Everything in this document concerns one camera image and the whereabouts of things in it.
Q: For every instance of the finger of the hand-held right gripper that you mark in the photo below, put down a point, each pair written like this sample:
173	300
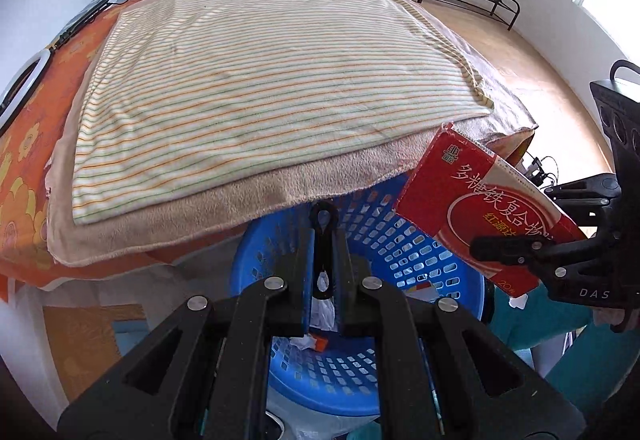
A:
585	192
505	250

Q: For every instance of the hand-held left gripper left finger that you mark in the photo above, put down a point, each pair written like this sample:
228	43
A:
307	270

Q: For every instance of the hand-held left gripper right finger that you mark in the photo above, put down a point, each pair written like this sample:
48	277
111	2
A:
337	280

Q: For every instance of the red cardboard box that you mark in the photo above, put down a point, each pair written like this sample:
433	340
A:
450	185

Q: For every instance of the blue plastic basket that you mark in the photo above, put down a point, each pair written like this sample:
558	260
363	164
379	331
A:
320	400

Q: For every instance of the teal trousers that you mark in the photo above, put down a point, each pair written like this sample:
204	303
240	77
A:
565	325

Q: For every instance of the beige plush blanket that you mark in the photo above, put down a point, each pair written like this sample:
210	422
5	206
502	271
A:
200	230

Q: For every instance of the orange floral bed sheet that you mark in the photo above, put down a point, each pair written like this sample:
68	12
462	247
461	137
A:
30	170

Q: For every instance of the black tripod stand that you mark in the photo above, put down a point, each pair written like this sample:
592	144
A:
80	23

